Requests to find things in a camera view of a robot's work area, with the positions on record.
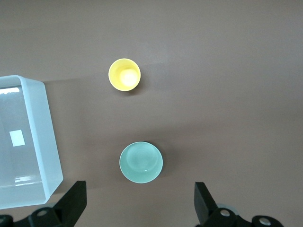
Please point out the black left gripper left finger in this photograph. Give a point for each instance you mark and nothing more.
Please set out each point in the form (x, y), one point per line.
(71, 208)

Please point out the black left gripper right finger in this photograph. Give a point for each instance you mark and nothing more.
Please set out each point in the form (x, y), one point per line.
(208, 210)

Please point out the yellow plastic cup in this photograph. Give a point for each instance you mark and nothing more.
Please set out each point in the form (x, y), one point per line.
(124, 75)

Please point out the translucent white plastic bin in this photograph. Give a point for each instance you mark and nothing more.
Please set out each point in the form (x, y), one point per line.
(35, 132)

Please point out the brown table cover sheet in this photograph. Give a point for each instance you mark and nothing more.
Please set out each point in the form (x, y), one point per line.
(213, 94)

